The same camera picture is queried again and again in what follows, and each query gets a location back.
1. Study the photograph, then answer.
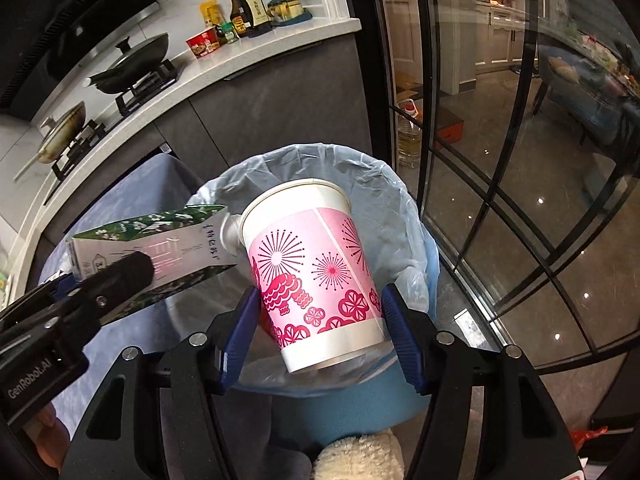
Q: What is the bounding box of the black gas stove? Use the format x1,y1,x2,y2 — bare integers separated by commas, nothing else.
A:
42,57,181,206

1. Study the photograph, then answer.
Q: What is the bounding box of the green flowered milk carton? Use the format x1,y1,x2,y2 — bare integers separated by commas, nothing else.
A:
67,204,246,326

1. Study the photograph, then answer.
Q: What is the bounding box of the dark soy sauce bottle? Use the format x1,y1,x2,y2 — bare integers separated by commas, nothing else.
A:
232,0,273,38

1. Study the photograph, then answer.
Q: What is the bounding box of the pink printed paper cup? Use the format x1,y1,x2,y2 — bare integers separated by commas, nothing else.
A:
239,178,388,375

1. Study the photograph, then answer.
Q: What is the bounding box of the orange plastic bag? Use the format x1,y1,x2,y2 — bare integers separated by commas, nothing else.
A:
570,426,608,456

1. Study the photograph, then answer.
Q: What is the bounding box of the red instant noodle cup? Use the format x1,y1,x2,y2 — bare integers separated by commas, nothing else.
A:
186,27,221,59

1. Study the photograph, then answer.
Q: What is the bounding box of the teal stool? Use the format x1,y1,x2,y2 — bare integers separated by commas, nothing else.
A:
272,355,433,448

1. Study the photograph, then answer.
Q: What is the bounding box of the orange cardboard box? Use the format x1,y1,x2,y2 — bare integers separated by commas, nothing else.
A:
432,110,466,151

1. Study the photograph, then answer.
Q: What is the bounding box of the trash bin with plastic liner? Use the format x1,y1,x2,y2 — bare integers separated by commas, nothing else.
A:
165,143,441,400

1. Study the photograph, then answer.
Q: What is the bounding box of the cream fluffy cushion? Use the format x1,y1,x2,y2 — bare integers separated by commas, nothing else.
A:
312,430,405,480

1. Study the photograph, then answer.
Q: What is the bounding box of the yellow seasoning packet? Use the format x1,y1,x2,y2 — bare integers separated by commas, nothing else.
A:
200,1,223,31

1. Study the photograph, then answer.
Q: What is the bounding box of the yellow cooking oil bottle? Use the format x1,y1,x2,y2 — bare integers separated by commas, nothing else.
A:
397,99,423,170

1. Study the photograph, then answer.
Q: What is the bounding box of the black range hood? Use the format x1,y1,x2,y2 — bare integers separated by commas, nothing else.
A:
0,0,161,121

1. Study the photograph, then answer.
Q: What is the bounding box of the person's left hand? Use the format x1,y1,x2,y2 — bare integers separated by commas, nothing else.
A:
27,405,71,468

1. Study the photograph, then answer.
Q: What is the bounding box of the grey-blue plush mat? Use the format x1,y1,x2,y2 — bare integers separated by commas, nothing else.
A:
37,154,201,441

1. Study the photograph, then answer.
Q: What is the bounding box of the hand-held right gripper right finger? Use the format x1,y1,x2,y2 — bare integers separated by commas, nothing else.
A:
382,284,583,480

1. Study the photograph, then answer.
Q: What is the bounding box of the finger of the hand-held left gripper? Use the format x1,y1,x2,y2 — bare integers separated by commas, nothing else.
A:
0,251,155,357
0,274,81,328

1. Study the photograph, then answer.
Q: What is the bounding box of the grey kitchen cabinet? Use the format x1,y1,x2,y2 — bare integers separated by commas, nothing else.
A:
20,35,373,281

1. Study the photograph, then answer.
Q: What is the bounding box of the frying pan with glass lid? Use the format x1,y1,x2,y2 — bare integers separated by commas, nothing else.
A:
12,100,87,183

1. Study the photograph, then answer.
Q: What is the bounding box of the black framed glass door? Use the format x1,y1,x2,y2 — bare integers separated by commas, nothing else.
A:
350,0,640,376

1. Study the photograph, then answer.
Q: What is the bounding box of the blue dining table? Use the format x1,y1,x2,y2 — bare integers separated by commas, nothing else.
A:
537,40,640,146

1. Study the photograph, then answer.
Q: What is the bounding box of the condiment jar set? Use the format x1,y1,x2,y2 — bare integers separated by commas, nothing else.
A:
266,0,312,28

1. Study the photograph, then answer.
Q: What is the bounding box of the yellow-capped brown sauce bottle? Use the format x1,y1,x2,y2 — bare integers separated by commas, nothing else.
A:
225,0,248,37

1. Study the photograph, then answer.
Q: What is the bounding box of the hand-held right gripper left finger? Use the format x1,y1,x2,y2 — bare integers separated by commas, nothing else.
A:
60,286,262,480

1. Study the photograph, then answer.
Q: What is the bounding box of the black wok with lid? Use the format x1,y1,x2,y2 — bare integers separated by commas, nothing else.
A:
89,33,171,95

